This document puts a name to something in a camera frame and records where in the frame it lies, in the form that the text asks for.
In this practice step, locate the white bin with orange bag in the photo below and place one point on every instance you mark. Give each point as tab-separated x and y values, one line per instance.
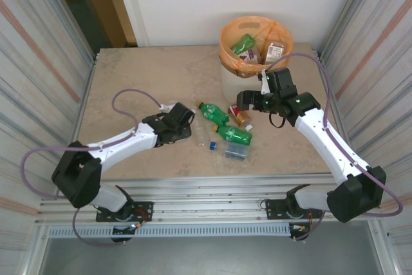
257	25

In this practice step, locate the brown packing tape strip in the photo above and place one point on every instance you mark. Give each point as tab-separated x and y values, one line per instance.
236	70

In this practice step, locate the clear square bottle green-white label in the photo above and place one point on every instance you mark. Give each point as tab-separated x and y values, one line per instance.
274	53

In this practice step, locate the yellow power connector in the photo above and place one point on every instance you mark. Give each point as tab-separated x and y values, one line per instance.
136	225
301	227

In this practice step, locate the clear bottle white cap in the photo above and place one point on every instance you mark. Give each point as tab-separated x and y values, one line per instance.
201	133

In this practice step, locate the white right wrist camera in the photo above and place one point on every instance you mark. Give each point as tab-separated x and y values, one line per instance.
264	86

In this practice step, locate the clear bottle grey-blue label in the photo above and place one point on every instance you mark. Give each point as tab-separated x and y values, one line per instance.
236	152

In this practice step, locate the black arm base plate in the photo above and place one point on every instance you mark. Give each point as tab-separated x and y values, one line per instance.
277	209
145	210

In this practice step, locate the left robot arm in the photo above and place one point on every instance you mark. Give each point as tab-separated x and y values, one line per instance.
122	141

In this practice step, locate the aluminium rail frame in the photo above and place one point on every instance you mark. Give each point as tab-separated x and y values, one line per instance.
206	191

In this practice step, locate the white ribbed plastic bin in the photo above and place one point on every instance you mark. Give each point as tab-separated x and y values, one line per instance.
238	88

